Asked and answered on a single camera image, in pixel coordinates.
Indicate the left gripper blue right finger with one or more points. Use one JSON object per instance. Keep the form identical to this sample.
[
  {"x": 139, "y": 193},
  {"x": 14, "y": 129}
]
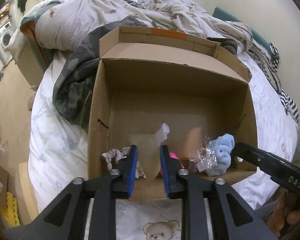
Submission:
[{"x": 211, "y": 209}]

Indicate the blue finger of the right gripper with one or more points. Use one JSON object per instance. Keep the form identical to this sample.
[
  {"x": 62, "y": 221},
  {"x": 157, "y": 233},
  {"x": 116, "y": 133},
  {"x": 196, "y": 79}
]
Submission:
[{"x": 268, "y": 162}]

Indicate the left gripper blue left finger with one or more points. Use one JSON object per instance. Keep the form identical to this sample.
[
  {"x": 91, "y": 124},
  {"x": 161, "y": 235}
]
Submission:
[{"x": 86, "y": 208}]

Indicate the clear crinkled plastic wrapper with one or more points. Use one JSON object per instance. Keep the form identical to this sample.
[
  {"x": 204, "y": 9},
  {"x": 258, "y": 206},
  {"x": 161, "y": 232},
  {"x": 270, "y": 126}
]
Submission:
[{"x": 204, "y": 157}]

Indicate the light blue fluffy sock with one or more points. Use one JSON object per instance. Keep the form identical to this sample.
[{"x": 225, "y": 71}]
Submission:
[{"x": 223, "y": 147}]

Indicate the beige lace scrunchie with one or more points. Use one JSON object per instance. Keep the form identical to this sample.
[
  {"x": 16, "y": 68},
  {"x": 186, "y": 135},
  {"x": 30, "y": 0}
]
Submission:
[{"x": 116, "y": 155}]

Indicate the brown cardboard piece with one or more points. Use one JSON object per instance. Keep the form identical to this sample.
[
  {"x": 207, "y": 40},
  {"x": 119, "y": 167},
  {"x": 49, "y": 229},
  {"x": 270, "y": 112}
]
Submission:
[{"x": 148, "y": 148}]

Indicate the peach foam tube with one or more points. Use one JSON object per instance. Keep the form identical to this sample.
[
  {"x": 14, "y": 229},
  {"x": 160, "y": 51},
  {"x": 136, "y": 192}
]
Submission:
[{"x": 193, "y": 143}]

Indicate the white knotted sock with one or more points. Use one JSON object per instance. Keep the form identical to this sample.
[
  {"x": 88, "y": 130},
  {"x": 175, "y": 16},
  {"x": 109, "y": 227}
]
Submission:
[{"x": 163, "y": 132}]

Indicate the right hand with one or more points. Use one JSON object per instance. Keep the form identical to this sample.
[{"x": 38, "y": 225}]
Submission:
[{"x": 284, "y": 214}]

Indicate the light wooden board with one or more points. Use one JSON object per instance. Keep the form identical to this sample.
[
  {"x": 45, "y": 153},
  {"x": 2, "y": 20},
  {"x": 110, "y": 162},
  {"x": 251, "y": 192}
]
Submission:
[{"x": 29, "y": 208}]

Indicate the white floral teddy duvet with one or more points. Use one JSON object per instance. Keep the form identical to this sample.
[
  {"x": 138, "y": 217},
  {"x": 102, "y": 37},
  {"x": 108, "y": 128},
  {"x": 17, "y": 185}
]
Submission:
[{"x": 58, "y": 149}]

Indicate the black white patterned blanket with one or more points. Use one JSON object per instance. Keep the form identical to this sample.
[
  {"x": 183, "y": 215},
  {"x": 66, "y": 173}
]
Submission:
[{"x": 269, "y": 64}]

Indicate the open cardboard box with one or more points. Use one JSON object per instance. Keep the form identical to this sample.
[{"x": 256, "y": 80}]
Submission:
[{"x": 148, "y": 77}]

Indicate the dark camouflage jacket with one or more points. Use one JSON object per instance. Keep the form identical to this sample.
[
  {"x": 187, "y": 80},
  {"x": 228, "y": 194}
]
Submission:
[{"x": 73, "y": 90}]

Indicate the wooden bedside box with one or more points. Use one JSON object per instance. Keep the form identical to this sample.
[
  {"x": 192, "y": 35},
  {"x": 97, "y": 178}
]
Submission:
[{"x": 33, "y": 64}]

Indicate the white washing machine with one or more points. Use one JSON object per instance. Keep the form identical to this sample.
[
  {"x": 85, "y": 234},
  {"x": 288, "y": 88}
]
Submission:
[{"x": 6, "y": 32}]

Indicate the crumpled checkered beige blanket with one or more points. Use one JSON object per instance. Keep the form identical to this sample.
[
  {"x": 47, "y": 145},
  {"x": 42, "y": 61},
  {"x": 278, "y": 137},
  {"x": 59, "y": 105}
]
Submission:
[{"x": 62, "y": 24}]

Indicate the dark garment hanging on wall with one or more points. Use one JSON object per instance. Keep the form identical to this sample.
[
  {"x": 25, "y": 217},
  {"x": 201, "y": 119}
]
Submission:
[{"x": 21, "y": 5}]

